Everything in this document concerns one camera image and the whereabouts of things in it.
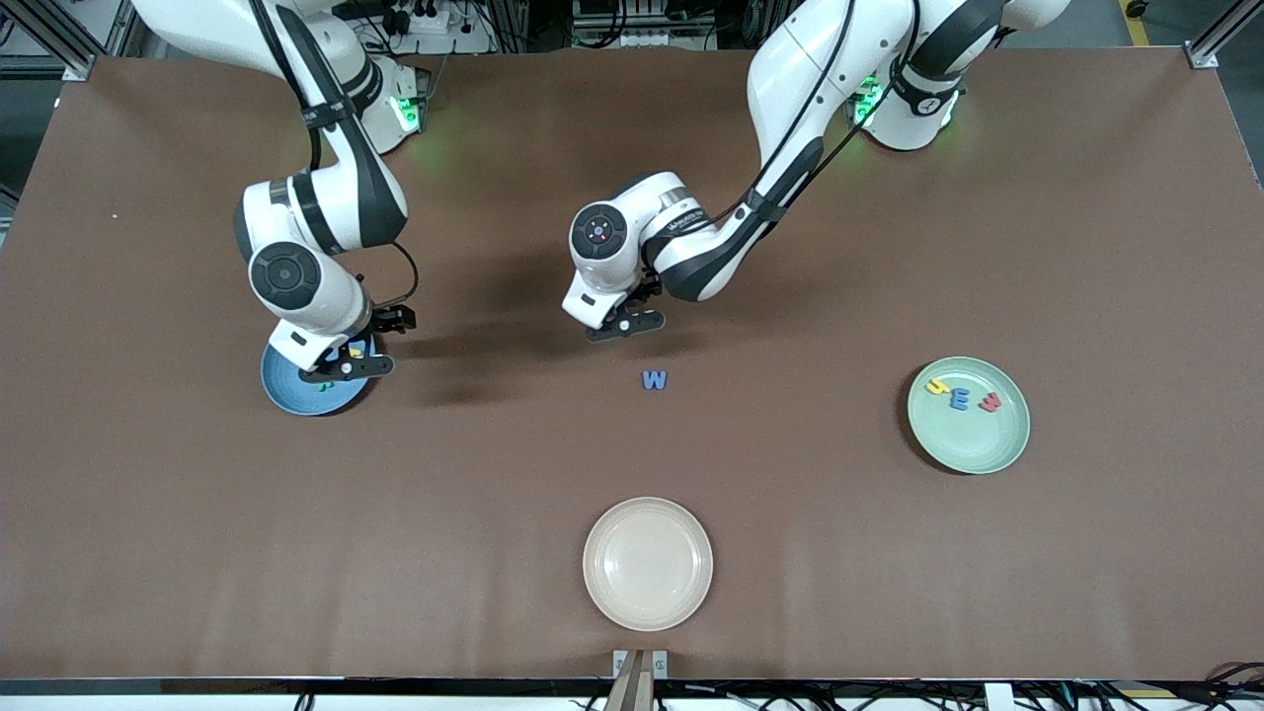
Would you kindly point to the small white power strip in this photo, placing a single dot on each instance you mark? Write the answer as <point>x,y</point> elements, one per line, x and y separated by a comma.
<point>637,39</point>

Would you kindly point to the yellow lowercase letter h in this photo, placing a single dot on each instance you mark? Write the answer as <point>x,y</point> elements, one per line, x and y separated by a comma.
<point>938,388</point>

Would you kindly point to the blue lowercase letter m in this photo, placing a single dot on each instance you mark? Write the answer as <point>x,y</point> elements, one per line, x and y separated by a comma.
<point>960,399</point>

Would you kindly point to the brown table mat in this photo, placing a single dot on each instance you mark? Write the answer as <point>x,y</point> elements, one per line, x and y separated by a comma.
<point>197,543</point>

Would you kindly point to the red lowercase letter w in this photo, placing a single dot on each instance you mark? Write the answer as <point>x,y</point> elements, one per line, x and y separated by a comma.
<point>990,403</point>

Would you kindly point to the blue uppercase letter W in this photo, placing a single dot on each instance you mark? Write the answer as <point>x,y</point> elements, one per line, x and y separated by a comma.
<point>655,381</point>

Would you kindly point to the white power strip with plugs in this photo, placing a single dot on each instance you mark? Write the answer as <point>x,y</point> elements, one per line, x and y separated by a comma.
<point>454,41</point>

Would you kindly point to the beige plate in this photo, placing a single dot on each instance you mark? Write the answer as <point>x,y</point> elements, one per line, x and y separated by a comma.
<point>647,563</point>

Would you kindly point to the blue plate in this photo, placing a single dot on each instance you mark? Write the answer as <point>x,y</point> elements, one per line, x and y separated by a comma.
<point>286,390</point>

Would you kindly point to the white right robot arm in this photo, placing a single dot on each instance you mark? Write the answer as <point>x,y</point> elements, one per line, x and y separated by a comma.
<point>336,207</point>

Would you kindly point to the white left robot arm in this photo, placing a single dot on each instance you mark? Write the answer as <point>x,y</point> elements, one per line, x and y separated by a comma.
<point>790,79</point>

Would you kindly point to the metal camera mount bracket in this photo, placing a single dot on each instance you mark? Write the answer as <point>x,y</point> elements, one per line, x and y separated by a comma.
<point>632,681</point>

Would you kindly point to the green plate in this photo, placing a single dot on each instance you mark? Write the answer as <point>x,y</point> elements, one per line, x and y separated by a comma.
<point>973,439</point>

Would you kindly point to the aluminium frame post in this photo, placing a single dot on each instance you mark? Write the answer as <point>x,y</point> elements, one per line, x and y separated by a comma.
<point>79,67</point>
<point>1203,54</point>

